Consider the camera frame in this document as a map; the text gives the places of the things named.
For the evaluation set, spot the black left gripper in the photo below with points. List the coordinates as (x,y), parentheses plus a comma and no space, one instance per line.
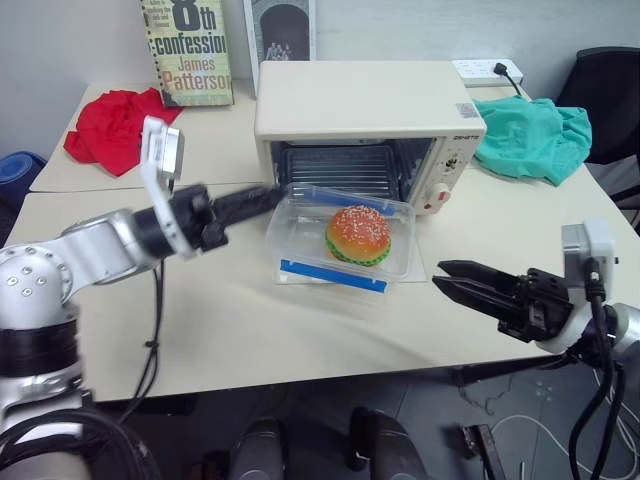
(197,215)

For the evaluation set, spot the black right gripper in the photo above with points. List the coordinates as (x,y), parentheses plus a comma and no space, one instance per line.
(542,305)

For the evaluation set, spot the clear plastic food container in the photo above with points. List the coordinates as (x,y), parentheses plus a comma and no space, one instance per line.
(300,240)

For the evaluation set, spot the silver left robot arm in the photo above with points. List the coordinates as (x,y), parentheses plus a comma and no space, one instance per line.
(47,265)

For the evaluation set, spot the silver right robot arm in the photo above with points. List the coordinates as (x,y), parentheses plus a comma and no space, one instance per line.
(627,325)

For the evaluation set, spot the dark metal oven tray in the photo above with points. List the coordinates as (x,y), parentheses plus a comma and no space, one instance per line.
(340,167)

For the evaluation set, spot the cream toaster oven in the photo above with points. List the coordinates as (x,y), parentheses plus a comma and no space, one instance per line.
(360,100)

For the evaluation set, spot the toy hamburger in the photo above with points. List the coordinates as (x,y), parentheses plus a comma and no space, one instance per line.
(357,232)

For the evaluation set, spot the red cloth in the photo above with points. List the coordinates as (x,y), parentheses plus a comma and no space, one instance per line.
(112,130)

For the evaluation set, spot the green cloth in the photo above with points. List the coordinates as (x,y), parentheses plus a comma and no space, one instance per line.
(530,137)

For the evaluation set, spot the James Patterson paperback book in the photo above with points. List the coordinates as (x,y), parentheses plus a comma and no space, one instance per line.
(192,50)

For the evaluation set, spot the white framed dark picture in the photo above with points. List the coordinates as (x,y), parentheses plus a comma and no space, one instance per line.
(282,30)

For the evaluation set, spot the dark rounded robot part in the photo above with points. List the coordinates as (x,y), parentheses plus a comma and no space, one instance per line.
(387,445)
(260,450)

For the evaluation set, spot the white power strip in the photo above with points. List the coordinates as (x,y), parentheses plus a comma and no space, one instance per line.
(475,70)

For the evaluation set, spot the blue bin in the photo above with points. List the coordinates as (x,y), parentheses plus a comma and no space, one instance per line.
(17,172)

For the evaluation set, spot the black office chair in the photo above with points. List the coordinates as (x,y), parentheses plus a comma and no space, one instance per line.
(605,85)

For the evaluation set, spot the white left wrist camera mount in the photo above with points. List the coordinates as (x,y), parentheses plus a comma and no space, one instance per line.
(162,150)

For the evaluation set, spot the black floor bracket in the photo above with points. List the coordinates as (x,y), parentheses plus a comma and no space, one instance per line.
(482,445)

